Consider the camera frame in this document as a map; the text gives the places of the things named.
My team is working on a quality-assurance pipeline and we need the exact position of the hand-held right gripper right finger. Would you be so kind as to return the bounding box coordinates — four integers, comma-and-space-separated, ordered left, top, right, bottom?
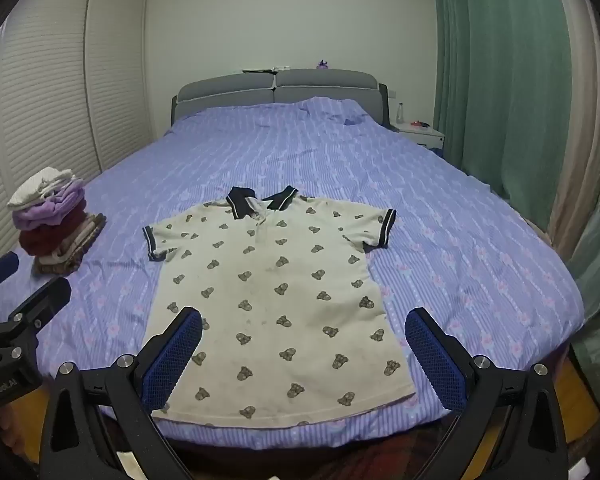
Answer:
404, 307, 568, 480

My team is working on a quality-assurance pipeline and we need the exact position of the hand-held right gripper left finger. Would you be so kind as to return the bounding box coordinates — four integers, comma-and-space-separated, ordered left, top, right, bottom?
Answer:
40, 306, 203, 480

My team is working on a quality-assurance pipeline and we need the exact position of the cream bear-print polo shirt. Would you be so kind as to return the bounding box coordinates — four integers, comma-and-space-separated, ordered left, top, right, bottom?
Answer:
142, 186, 416, 421

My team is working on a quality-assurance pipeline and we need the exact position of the folded dark red cloth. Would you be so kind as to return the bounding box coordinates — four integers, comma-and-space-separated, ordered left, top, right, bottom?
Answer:
19, 207, 89, 257

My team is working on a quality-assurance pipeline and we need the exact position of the folded beige cloth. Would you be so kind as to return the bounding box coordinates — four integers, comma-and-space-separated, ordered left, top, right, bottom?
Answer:
36, 214, 104, 264

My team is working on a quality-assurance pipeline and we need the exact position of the folded purple cloth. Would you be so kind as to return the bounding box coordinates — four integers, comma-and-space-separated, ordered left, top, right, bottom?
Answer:
12, 185, 87, 229

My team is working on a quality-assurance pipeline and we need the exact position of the folded white cloth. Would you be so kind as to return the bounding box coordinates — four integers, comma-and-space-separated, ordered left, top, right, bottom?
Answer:
7, 168, 77, 209

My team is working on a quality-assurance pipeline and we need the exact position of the purple striped floral bed sheet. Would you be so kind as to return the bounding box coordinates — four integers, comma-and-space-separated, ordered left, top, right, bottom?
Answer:
0, 97, 583, 453

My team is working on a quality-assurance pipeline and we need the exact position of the white louvred wardrobe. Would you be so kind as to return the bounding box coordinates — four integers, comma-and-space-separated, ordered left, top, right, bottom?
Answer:
0, 0, 149, 326

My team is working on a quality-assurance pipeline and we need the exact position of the white nightstand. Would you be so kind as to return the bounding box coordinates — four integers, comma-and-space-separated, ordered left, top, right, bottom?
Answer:
393, 122, 446, 151

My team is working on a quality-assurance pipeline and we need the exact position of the beige curtain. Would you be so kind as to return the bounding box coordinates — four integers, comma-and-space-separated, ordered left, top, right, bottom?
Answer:
544, 0, 600, 258

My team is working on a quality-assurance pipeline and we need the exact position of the grey padded bed headboard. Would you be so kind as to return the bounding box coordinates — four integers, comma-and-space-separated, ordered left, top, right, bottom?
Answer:
171, 69, 392, 133

